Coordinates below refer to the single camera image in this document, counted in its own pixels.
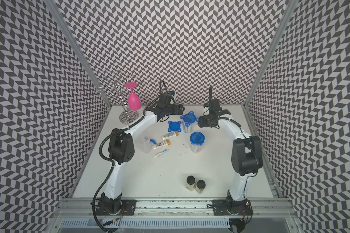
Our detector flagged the blue lid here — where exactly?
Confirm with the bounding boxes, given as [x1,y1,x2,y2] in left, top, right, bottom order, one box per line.
[168,121,182,133]
[180,111,198,127]
[190,132,205,146]

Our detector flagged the white tube gold cap back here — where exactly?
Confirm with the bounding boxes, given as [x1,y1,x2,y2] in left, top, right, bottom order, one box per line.
[161,131,179,140]

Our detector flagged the white tube gold cap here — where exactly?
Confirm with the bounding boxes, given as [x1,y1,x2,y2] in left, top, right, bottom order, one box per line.
[161,131,179,140]
[152,139,171,150]

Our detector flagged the small toothpaste tube front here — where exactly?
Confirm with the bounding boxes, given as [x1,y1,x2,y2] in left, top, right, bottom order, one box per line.
[154,148,169,158]

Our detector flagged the tall clear container back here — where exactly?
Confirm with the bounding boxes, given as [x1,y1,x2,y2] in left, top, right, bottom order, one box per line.
[182,122,193,134]

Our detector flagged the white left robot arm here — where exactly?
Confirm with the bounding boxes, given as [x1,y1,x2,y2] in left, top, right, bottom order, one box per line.
[91,92,185,215]

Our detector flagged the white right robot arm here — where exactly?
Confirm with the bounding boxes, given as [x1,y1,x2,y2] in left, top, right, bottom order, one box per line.
[198,99,263,215]

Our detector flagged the pink plastic wine glass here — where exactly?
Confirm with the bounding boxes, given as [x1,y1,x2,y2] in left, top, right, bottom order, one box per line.
[124,82,142,111]

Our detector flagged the black cap jar left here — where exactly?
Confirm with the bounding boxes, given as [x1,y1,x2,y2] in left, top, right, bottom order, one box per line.
[186,175,196,191]

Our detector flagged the black cap jar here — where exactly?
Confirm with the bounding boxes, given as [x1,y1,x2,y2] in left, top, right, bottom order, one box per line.
[186,175,196,191]
[195,180,206,195]

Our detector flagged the black cap jar right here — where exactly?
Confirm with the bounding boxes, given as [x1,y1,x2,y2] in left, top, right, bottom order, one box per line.
[195,180,206,195]

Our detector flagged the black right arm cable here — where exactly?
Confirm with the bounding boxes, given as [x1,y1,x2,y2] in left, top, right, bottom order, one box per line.
[208,85,259,199]

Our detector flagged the aluminium right corner post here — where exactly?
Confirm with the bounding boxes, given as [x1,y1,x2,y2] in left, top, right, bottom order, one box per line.
[244,0,299,108]

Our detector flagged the aluminium corner post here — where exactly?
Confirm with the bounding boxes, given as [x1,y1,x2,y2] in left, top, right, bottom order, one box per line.
[43,0,113,108]
[244,0,299,108]

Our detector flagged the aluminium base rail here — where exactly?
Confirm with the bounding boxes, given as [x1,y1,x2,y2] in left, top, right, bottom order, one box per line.
[46,198,302,233]

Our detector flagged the aluminium left corner post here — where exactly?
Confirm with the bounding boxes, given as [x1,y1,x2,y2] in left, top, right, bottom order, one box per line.
[43,0,113,108]

